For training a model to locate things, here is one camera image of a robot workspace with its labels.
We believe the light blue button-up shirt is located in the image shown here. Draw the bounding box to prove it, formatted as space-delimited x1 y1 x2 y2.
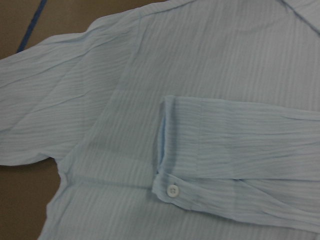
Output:
0 0 320 240

